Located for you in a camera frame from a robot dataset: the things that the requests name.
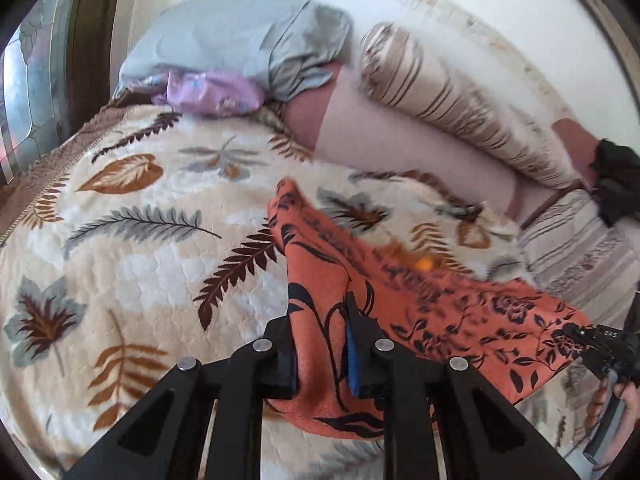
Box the pink bed sheet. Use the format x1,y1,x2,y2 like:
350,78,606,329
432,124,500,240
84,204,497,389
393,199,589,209
280,63,590,226

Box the purple floral cloth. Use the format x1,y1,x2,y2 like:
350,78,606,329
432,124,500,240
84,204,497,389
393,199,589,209
151,70,266,117

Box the orange black floral garment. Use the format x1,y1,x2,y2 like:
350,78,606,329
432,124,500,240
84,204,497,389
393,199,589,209
268,179,590,439

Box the striped beige pillow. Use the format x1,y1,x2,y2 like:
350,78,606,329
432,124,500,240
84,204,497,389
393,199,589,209
518,190,639,328

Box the right hand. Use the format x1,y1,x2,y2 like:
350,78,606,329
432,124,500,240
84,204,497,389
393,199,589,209
583,376,640,466

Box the black cloth at bedside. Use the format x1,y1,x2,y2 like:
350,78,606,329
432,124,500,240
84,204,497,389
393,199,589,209
589,139,640,228

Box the striped rolled bolster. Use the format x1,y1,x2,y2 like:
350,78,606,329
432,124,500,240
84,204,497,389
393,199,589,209
357,22,578,190

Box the grey pillow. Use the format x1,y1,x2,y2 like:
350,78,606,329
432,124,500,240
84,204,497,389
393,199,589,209
118,0,352,102

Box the window with glass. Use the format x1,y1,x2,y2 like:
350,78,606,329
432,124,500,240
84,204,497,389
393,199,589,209
1,0,73,185

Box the cream leaf pattern blanket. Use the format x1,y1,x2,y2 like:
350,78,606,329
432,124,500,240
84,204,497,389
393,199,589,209
1,106,526,479

